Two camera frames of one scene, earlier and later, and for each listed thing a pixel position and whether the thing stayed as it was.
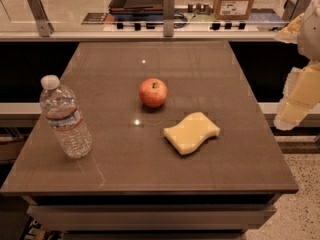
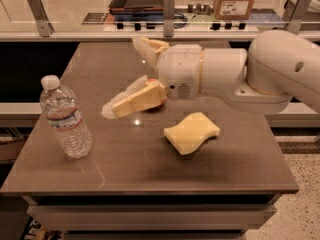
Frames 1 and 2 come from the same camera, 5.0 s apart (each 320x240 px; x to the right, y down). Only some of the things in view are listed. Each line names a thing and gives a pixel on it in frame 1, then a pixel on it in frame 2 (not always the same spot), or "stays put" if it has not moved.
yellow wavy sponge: x=187 y=135 stays put
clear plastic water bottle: x=61 y=106 stays put
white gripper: x=311 y=34 -> x=180 y=71
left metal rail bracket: x=45 y=28 stays put
